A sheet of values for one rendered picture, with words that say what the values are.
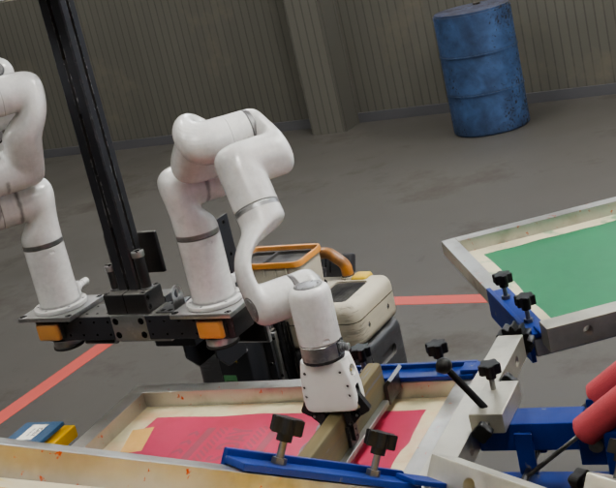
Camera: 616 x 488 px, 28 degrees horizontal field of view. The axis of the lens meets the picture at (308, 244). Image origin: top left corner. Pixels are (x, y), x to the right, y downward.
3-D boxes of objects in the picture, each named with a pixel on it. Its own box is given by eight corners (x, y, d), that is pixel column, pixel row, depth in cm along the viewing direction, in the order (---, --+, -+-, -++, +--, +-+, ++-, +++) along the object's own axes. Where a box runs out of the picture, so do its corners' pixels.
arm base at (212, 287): (213, 286, 275) (197, 222, 271) (260, 284, 269) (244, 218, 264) (175, 313, 262) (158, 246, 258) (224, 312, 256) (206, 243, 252)
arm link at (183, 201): (167, 238, 262) (147, 167, 258) (222, 220, 267) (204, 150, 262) (180, 246, 254) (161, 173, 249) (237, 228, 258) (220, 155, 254)
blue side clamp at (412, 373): (335, 408, 246) (327, 376, 244) (344, 396, 250) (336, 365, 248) (477, 403, 233) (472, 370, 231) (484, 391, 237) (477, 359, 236)
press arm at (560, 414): (480, 451, 204) (475, 425, 202) (489, 434, 209) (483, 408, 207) (583, 450, 196) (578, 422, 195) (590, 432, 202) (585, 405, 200)
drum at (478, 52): (470, 120, 914) (448, 4, 889) (541, 112, 885) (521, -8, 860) (442, 141, 868) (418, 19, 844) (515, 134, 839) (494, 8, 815)
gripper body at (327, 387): (356, 340, 213) (369, 397, 216) (303, 343, 217) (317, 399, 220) (341, 357, 206) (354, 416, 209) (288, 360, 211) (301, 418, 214)
